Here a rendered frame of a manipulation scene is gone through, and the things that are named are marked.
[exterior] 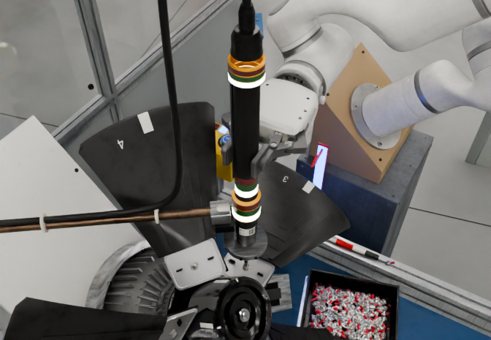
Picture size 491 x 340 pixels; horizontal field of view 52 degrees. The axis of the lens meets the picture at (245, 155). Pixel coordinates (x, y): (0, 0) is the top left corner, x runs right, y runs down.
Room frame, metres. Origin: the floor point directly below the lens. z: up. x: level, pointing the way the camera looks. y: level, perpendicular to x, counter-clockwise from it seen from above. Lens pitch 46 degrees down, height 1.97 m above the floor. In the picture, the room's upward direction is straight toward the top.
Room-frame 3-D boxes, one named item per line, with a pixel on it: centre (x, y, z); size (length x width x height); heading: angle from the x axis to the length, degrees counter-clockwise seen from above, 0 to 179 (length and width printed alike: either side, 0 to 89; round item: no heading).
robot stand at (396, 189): (1.04, -0.35, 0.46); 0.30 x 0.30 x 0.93; 57
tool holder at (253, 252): (0.48, 0.01, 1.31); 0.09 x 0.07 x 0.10; 96
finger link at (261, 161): (0.48, -0.04, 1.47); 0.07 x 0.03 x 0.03; 151
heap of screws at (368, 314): (0.57, -0.25, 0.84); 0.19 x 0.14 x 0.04; 77
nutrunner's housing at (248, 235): (0.48, 0.00, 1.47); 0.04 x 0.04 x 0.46
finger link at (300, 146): (0.53, -0.07, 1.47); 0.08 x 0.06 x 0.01; 31
